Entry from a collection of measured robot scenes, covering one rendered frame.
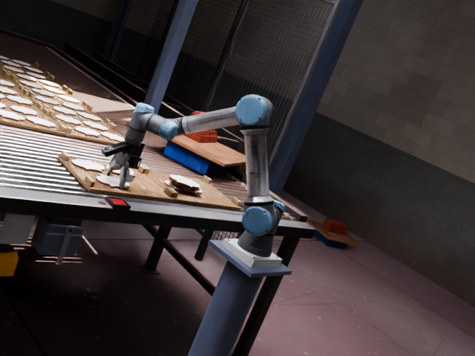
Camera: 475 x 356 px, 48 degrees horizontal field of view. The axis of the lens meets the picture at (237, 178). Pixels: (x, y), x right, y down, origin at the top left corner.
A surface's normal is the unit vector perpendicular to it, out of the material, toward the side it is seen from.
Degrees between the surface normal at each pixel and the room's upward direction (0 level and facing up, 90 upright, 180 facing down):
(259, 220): 95
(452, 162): 90
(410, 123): 90
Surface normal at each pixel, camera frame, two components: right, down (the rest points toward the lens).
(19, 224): 0.59, 0.40
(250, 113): -0.28, -0.04
